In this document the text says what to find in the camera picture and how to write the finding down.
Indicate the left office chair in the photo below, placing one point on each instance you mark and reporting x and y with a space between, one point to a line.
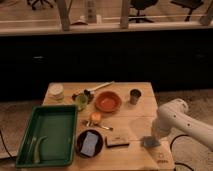
32 3

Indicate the wooden post left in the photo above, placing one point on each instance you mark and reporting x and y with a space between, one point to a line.
63 13

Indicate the black brown eraser block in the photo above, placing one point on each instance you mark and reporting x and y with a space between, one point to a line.
116 141

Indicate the middle office chair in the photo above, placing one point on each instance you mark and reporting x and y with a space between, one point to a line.
139 6

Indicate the metal fork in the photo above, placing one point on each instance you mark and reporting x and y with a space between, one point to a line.
90 124

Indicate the right office chair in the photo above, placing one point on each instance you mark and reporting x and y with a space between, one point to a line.
190 4

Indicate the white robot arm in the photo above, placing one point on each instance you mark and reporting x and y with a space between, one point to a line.
174 114

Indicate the green cup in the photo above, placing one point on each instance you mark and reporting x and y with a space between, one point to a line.
81 103

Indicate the office chair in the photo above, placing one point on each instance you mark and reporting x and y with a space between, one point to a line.
190 4
139 6
32 3

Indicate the grey towel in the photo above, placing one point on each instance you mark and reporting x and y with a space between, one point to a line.
149 142

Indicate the wooden post middle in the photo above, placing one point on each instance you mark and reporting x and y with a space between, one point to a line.
124 19

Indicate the green plastic tray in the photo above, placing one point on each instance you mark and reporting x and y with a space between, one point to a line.
49 138

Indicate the red bowl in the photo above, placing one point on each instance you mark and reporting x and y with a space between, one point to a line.
108 102

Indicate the white handled brush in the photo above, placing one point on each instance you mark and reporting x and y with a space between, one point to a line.
93 89

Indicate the orange toy fruit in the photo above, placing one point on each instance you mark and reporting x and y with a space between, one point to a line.
95 117

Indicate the blue sponge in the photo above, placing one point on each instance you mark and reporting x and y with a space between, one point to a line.
89 144

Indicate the black round plate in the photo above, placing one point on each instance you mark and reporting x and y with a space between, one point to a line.
81 138

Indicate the dark metal cup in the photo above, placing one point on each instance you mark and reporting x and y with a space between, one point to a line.
135 94

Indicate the dark small object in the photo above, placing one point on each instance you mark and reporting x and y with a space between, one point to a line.
86 93

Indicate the wooden post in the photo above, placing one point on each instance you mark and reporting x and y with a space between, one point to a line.
124 19
63 13

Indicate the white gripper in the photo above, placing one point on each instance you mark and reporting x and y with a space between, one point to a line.
156 132

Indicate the white round container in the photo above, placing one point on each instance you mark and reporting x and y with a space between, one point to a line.
57 91

